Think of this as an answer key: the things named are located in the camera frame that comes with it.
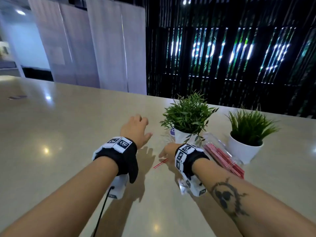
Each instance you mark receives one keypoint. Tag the dark flat object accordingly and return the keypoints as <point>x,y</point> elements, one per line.
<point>17,97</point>

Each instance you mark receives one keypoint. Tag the person's right forearm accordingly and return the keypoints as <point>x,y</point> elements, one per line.
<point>247,199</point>

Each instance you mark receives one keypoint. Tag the person's left forearm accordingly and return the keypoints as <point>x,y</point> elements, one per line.
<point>69,194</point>

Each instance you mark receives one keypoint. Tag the white curtain panel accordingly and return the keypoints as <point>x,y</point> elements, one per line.
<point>64,41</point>
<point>116,44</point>

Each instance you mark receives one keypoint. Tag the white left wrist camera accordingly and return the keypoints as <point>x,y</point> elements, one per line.
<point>119,186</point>

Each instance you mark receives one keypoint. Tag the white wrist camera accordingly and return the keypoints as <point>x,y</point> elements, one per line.
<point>195,187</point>
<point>119,186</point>

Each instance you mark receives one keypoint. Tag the single red straw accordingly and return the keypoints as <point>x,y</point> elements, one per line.
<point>160,163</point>

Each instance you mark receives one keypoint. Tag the grass plant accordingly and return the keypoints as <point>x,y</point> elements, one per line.
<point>249,130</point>

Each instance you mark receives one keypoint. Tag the leafy plant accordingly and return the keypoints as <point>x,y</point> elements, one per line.
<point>187,115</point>

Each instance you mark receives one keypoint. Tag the bundle of red straws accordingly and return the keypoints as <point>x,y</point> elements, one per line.
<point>224,157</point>

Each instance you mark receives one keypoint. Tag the person's left hand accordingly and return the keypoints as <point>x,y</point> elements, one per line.
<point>134,129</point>

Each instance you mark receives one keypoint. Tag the clear tray of red straws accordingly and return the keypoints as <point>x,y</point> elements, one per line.
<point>217,143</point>

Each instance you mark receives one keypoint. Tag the ceiling light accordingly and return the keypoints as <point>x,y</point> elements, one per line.
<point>20,12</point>

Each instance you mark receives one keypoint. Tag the black slatted screen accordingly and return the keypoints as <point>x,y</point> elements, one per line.
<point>222,12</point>

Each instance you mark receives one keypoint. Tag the person's right hand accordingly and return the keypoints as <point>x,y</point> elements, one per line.
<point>170,151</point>

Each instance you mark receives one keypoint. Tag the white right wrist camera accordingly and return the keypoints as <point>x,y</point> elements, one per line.
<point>195,187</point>

